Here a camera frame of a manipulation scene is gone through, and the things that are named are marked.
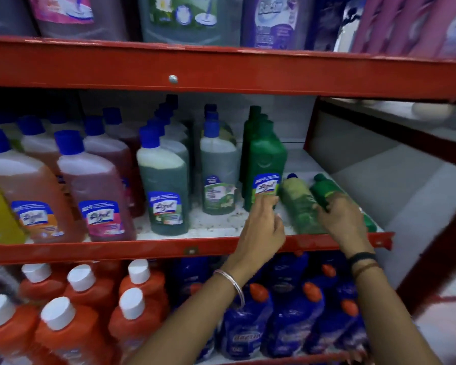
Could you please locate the red metal shelf rack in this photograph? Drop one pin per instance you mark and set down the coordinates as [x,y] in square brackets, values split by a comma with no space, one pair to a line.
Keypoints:
[98,68]

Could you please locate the group of blue orange-capped bottles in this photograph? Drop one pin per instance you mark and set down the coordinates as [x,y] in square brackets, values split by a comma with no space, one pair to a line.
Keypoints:
[288,311]

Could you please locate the large grey liquid jug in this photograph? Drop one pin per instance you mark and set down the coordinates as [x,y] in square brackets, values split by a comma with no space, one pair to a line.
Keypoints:
[5,13]

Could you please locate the person's left forearm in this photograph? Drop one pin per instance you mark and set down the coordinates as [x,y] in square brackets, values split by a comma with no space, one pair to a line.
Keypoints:
[197,323]

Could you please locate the large green liquid jug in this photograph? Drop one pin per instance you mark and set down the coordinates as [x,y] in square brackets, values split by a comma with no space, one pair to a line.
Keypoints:
[190,18]

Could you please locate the person's right forearm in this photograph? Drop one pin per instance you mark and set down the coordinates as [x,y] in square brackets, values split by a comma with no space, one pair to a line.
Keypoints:
[391,319]

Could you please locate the dark blue refill pouch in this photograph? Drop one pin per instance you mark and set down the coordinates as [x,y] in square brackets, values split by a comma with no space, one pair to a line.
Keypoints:
[326,22]

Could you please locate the silver rack bolt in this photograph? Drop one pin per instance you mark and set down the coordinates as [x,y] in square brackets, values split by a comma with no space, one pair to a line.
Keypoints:
[173,78]

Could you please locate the small light green bottle blue cap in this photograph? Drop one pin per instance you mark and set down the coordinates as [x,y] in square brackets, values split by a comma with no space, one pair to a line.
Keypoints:
[300,203]

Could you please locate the rows of green liquid bottles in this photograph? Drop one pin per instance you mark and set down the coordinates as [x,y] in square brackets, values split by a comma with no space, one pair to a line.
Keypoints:
[163,178]

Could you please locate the black wristband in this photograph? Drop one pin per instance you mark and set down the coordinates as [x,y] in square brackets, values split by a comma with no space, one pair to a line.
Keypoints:
[361,256]

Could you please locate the person's left thumb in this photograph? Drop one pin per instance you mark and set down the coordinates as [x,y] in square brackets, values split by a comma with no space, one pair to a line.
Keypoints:
[280,223]

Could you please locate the brown thread wristband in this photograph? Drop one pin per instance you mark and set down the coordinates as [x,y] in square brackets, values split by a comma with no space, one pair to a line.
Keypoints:
[366,267]

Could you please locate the large purple liquid jug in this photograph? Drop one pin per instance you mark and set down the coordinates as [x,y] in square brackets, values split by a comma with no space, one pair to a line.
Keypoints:
[273,20]

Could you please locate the person's right hand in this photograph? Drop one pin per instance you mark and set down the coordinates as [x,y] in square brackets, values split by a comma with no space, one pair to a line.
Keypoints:
[344,224]

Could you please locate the person's left hand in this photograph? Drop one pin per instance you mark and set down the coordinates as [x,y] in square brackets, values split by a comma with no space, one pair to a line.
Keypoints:
[256,239]

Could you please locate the group of orange white-capped bottles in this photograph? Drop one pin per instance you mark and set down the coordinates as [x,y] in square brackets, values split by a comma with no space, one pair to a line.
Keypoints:
[68,323]

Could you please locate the rows of pink liquid bottles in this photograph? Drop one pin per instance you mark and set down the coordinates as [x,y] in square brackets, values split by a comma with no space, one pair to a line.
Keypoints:
[95,178]

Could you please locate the small dark green bottle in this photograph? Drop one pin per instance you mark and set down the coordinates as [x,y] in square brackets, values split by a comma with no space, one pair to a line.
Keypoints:
[321,188]

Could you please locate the person's right fingers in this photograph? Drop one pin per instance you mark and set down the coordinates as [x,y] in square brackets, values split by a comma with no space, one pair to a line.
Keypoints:
[325,205]

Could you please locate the tall dark green bottle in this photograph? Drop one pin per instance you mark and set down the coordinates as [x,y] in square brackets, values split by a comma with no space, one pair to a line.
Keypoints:
[254,110]
[266,155]
[247,140]

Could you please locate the silver bangle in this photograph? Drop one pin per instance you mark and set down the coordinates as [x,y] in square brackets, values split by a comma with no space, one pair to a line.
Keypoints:
[236,287]

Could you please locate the large jug with pink label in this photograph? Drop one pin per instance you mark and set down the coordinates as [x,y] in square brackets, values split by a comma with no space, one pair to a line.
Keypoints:
[79,15]

